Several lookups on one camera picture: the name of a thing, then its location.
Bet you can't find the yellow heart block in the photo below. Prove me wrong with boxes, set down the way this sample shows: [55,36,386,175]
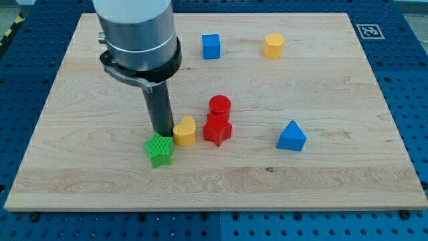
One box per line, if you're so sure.
[173,116,197,147]

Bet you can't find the green star block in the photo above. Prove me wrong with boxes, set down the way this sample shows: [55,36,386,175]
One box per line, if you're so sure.
[142,132,175,169]

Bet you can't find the fiducial marker tag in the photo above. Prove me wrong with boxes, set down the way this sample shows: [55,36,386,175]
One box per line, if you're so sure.
[356,23,385,39]

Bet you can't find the wooden board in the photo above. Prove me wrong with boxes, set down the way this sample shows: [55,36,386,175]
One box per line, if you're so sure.
[5,13,427,212]

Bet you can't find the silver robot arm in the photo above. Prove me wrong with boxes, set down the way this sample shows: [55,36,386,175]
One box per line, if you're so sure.
[93,0,181,92]

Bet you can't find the red cylinder block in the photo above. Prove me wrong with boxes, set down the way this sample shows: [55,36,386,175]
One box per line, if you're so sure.
[208,95,231,120]

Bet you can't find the blue triangle block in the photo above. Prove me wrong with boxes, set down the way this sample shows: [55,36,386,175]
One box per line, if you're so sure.
[276,120,307,151]

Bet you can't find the red star block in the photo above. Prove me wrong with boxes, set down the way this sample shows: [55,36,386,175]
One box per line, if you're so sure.
[203,113,232,147]

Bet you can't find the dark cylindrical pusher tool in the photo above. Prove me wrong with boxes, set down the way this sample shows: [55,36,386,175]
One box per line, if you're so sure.
[143,82,174,137]

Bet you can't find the blue cube block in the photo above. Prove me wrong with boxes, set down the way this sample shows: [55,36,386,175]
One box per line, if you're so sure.
[202,34,221,60]

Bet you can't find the yellow hexagon block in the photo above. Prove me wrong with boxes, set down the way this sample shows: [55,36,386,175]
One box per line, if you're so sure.
[262,33,286,59]

